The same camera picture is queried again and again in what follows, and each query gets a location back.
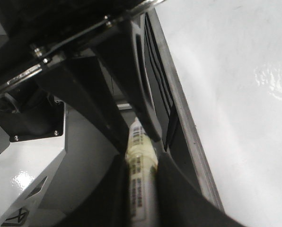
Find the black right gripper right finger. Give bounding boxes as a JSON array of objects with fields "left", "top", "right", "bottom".
[{"left": 93, "top": 20, "right": 161, "bottom": 142}]

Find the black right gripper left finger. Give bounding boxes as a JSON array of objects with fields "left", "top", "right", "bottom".
[{"left": 35, "top": 57, "right": 129, "bottom": 153}]

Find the white whiteboard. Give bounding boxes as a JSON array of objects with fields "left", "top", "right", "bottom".
[{"left": 156, "top": 0, "right": 282, "bottom": 227}]

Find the black whiteboard marker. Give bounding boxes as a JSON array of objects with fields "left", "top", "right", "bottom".
[{"left": 125, "top": 117, "right": 159, "bottom": 227}]

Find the grey aluminium whiteboard frame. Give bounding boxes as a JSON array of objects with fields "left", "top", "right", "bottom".
[{"left": 145, "top": 9, "right": 224, "bottom": 212}]

